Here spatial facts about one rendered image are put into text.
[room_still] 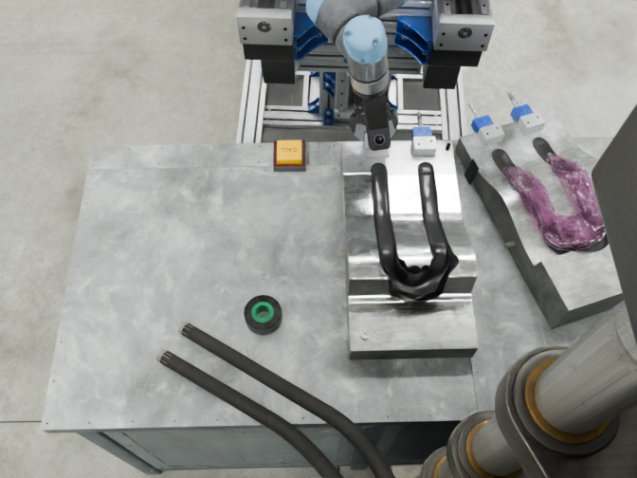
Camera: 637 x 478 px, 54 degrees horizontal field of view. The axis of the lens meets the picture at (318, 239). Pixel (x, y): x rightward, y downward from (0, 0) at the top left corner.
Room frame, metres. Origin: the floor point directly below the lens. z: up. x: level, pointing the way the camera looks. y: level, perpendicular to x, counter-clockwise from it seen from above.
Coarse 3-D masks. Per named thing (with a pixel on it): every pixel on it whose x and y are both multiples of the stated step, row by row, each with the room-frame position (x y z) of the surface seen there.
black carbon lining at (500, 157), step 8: (536, 144) 0.92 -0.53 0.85; (544, 144) 0.92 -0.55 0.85; (496, 152) 0.90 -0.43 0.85; (504, 152) 0.90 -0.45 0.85; (544, 152) 0.90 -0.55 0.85; (552, 152) 0.90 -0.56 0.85; (496, 160) 0.88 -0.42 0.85; (504, 160) 0.88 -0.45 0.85; (544, 160) 0.87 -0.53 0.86; (552, 248) 0.63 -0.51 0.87; (584, 248) 0.63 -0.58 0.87; (592, 248) 0.63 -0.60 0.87; (600, 248) 0.61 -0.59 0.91
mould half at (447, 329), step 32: (352, 160) 0.85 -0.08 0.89; (384, 160) 0.85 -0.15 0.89; (416, 160) 0.85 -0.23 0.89; (448, 160) 0.85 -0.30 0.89; (352, 192) 0.77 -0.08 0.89; (416, 192) 0.77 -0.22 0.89; (448, 192) 0.77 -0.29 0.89; (352, 224) 0.68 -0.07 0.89; (416, 224) 0.68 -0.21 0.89; (448, 224) 0.68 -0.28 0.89; (352, 256) 0.58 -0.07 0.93; (416, 256) 0.58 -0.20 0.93; (352, 288) 0.52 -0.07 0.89; (384, 288) 0.53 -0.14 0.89; (448, 288) 0.53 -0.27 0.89; (352, 320) 0.47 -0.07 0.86; (384, 320) 0.47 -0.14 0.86; (416, 320) 0.47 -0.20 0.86; (448, 320) 0.47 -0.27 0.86; (352, 352) 0.40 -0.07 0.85; (384, 352) 0.40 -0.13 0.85; (416, 352) 0.41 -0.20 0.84; (448, 352) 0.41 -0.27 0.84
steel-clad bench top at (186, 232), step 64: (128, 192) 0.82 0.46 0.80; (192, 192) 0.82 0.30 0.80; (256, 192) 0.82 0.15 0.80; (320, 192) 0.82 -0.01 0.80; (128, 256) 0.65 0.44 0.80; (192, 256) 0.65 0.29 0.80; (256, 256) 0.65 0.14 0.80; (320, 256) 0.65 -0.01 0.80; (64, 320) 0.49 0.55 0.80; (128, 320) 0.49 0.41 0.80; (192, 320) 0.49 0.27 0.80; (320, 320) 0.49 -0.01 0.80; (512, 320) 0.49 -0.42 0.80; (64, 384) 0.35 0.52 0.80; (128, 384) 0.35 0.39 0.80; (192, 384) 0.35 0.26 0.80; (256, 384) 0.35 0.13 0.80; (320, 384) 0.35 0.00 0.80; (384, 384) 0.35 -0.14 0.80; (448, 384) 0.35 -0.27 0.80
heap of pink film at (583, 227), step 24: (504, 168) 0.85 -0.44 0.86; (552, 168) 0.82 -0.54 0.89; (576, 168) 0.81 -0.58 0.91; (528, 192) 0.74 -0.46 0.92; (576, 192) 0.75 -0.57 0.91; (552, 216) 0.69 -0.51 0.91; (576, 216) 0.69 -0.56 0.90; (600, 216) 0.70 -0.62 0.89; (552, 240) 0.64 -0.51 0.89; (576, 240) 0.64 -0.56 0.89; (600, 240) 0.65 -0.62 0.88
